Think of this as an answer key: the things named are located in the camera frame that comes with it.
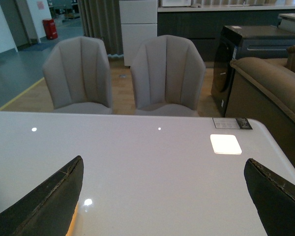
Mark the dark kitchen counter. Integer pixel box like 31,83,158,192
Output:
157,4,295,62

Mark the white pillar cabinet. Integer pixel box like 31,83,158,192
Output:
119,0,158,66

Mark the white microwave oven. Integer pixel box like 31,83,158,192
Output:
161,0,191,7

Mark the grey curtain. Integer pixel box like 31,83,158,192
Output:
78,0,123,56

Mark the beige upholstered chair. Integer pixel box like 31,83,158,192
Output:
130,35,206,117
42,36,113,115

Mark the black washing machine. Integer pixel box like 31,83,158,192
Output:
210,25,295,118

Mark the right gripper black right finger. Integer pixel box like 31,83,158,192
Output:
244,158,295,236

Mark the red fire extinguisher box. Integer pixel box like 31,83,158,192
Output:
42,19,58,40

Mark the brown sofa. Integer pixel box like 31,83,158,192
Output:
225,45,295,168

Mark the table corner label sticker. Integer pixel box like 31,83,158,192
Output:
212,118,252,130

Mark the right beige upholstered chair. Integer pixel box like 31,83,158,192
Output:
130,35,206,117

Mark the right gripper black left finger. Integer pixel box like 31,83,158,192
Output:
0,156,84,236

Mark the left beige upholstered chair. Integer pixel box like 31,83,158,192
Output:
42,36,113,115

